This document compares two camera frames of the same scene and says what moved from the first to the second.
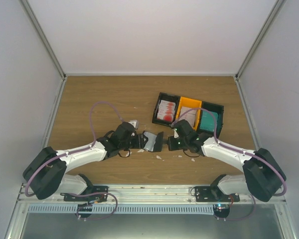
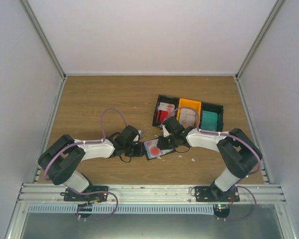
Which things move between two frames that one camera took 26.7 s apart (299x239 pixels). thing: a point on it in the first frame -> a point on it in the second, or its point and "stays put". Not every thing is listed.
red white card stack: (166, 111) stays put
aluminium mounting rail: (148, 194) stays put
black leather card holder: (152, 142) -> (166, 145)
